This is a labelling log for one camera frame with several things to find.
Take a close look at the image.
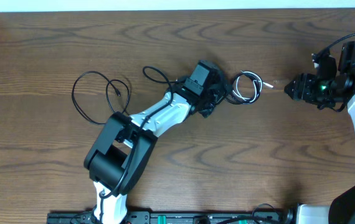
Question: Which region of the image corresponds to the white cable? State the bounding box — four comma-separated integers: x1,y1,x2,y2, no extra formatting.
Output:
232,70,275,103

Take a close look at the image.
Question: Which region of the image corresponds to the thin black cable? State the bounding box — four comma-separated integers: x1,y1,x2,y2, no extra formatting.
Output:
70,70,131,126

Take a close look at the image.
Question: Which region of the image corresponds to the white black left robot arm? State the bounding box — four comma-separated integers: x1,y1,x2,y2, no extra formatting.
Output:
83,60,232,223

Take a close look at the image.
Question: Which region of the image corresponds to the black right camera cable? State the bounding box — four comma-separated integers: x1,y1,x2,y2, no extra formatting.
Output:
316,30,355,60

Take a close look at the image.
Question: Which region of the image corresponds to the black camera cable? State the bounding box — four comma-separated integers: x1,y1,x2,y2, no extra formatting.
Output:
98,65,184,224
316,30,355,60

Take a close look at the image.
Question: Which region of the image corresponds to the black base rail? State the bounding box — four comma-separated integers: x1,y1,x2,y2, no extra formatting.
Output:
46,211,296,224

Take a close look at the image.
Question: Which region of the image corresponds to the black left camera cable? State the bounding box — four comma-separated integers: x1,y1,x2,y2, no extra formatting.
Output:
98,65,184,224

